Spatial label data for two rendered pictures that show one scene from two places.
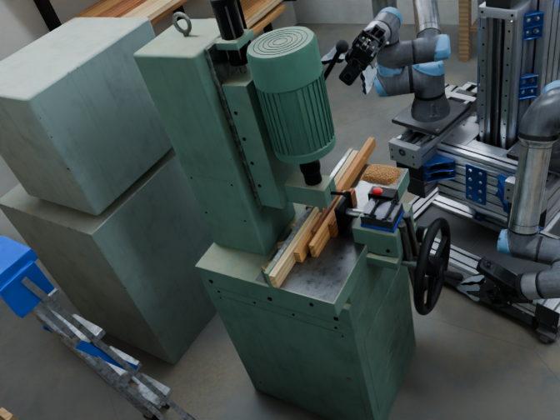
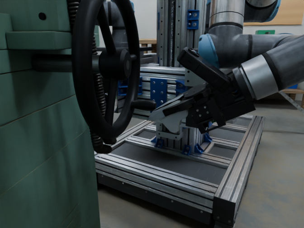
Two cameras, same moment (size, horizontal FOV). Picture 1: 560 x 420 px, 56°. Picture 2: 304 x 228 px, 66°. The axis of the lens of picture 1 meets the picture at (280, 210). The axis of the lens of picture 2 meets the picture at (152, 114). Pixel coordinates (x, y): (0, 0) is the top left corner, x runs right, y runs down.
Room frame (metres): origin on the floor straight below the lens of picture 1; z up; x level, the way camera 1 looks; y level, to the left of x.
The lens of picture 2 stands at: (0.57, -0.23, 0.86)
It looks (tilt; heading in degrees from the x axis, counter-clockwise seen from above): 18 degrees down; 332
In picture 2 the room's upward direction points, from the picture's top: straight up
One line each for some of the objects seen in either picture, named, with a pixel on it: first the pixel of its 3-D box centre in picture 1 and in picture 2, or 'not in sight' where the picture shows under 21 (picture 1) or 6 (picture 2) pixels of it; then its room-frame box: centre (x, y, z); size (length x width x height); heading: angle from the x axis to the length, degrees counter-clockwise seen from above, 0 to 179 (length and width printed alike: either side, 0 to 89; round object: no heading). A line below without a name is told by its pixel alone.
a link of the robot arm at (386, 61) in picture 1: (393, 55); not in sight; (1.49, -0.48, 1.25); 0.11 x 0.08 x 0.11; 71
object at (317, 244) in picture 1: (331, 222); not in sight; (1.20, -0.14, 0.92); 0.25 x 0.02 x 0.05; 140
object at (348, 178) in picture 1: (338, 193); not in sight; (1.32, -0.20, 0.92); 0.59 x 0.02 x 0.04; 140
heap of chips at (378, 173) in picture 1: (380, 172); not in sight; (1.38, -0.36, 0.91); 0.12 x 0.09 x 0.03; 50
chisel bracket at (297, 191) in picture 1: (311, 191); not in sight; (1.24, -0.11, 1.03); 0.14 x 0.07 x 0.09; 50
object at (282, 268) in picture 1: (319, 212); not in sight; (1.26, -0.12, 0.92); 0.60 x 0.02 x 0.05; 140
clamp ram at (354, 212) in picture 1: (353, 212); not in sight; (1.18, -0.21, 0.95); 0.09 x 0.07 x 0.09; 140
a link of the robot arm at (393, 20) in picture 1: (385, 26); not in sight; (1.49, -0.46, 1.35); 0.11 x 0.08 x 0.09; 140
